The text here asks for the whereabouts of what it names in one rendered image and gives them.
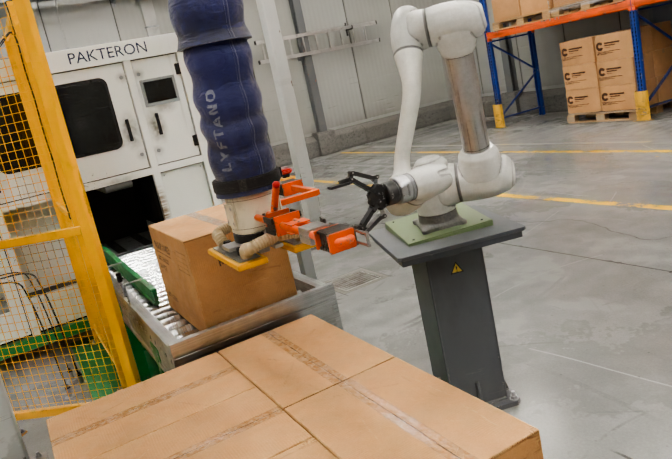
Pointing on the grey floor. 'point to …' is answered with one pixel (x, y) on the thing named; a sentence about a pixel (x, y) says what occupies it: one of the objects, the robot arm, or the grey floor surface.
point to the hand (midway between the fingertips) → (337, 209)
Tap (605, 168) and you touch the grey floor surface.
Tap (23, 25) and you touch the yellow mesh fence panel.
